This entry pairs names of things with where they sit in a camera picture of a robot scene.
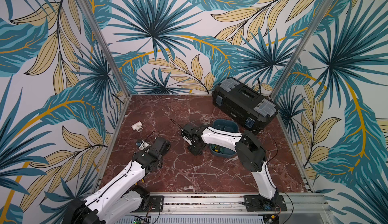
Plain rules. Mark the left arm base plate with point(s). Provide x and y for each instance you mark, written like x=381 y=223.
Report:
x=154 y=203

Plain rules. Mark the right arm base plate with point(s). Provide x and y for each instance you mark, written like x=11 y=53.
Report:
x=259 y=203

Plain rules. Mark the teal plastic storage box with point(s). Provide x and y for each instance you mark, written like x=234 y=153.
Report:
x=230 y=128

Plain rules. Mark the white pipe tee fitting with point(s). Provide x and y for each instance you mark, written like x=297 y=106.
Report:
x=137 y=127

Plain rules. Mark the clear handle screwdriver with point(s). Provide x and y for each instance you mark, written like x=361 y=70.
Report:
x=178 y=125

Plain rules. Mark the aluminium front rail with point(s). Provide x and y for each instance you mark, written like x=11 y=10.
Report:
x=232 y=203

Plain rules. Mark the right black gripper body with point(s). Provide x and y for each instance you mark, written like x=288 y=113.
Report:
x=196 y=143

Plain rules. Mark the black plastic toolbox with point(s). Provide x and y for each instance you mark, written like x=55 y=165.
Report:
x=247 y=107

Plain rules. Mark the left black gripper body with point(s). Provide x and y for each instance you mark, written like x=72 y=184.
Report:
x=159 y=160

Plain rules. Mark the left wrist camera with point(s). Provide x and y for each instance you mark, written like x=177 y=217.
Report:
x=142 y=144

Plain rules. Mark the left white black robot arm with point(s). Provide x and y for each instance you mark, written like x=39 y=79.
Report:
x=120 y=195

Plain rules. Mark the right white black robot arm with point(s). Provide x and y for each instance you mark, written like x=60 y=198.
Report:
x=246 y=145

